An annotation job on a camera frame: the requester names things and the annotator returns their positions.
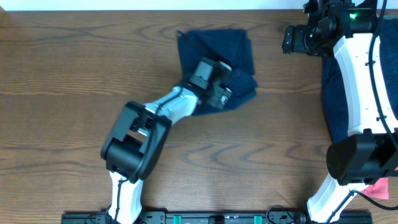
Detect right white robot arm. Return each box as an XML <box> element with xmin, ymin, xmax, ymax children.
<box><xmin>282</xmin><ymin>1</ymin><xmax>397</xmax><ymax>223</ymax></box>

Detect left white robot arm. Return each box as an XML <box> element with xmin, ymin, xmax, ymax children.
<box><xmin>101</xmin><ymin>83</ymin><xmax>232</xmax><ymax>223</ymax></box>

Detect black garment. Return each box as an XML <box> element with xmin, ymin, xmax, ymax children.
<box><xmin>357</xmin><ymin>0</ymin><xmax>378</xmax><ymax>10</ymax></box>

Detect stacked navy blue shorts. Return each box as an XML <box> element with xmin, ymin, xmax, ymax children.
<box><xmin>322</xmin><ymin>15</ymin><xmax>397</xmax><ymax>143</ymax></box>

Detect navy blue shorts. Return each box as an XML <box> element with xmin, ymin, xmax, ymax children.
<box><xmin>322</xmin><ymin>15</ymin><xmax>397</xmax><ymax>143</ymax></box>
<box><xmin>177</xmin><ymin>29</ymin><xmax>258</xmax><ymax>116</ymax></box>

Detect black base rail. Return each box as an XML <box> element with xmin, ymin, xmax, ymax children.
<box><xmin>61</xmin><ymin>207</ymin><xmax>373</xmax><ymax>224</ymax></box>

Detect red garment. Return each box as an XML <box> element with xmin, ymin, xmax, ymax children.
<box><xmin>361</xmin><ymin>170</ymin><xmax>394</xmax><ymax>200</ymax></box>

